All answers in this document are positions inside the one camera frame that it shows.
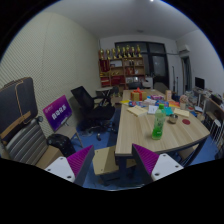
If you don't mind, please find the green tea plastic bottle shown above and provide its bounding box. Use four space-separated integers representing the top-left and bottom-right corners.
151 103 167 141

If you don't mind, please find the white air conditioner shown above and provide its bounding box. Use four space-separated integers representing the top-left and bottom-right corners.
177 44 191 55

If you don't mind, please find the wooden shelf unit with trophies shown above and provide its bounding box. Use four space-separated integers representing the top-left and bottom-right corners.
98 44 147 89

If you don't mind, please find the black backpack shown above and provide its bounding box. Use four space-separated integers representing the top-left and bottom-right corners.
46 133 77 158

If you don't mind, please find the blue book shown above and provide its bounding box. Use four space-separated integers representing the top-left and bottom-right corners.
128 100 148 108

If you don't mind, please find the black bag with orange trim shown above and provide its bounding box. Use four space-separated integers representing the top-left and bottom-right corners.
0 76 39 141

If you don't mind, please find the black computer monitor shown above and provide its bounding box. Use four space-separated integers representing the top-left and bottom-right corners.
194 76 206 90

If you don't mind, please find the pink flower bouquet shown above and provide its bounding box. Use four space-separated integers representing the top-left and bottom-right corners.
179 94 190 111

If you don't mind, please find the grey striped chair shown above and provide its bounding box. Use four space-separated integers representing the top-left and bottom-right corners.
0 116 52 168

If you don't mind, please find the dark framed glass door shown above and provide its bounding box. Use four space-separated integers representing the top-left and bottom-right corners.
114 41 170 90

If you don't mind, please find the light wooden stool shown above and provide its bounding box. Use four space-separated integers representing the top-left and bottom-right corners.
92 145 138 185

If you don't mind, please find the beige book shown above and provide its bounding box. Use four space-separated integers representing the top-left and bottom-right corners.
126 105 149 118

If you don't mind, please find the black office chair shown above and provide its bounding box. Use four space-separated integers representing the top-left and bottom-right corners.
70 85 116 133

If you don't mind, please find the wooden side desk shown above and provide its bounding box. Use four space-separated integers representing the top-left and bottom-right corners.
192 85 224 134

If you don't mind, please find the orange book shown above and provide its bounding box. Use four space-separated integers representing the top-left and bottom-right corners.
168 100 181 109

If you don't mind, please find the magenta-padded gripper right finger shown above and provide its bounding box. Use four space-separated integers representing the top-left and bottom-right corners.
131 143 185 185

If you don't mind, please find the purple sign board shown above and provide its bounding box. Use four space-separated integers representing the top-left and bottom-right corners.
42 94 74 133

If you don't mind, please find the small metal cup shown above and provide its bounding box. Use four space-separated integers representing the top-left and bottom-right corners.
168 113 179 125

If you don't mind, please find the tall brown carton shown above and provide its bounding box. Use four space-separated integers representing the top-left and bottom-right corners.
165 89 173 102

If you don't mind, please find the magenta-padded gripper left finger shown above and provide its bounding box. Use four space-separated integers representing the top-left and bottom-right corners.
44 144 96 187

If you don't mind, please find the yellow gift box red ribbon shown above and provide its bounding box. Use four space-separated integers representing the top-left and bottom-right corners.
130 87 144 102

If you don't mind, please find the white round stool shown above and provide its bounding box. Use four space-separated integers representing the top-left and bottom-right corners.
211 118 223 142

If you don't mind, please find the pink box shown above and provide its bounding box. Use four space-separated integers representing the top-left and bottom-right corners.
150 94 165 102

